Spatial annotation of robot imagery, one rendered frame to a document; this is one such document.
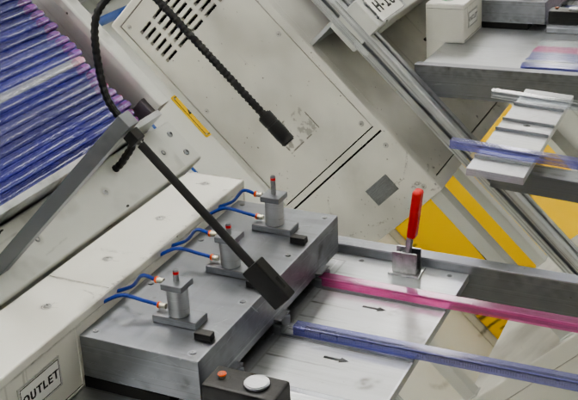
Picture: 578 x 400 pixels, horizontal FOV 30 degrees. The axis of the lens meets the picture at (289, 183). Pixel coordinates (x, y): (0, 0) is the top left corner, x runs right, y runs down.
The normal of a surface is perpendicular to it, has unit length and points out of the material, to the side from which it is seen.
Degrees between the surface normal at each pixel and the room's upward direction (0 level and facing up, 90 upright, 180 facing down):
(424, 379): 90
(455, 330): 90
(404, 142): 90
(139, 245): 46
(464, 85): 90
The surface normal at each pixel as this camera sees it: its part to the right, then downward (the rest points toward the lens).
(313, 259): 0.91, 0.13
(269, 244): -0.04, -0.92
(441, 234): -0.42, 0.38
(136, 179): 0.60, -0.56
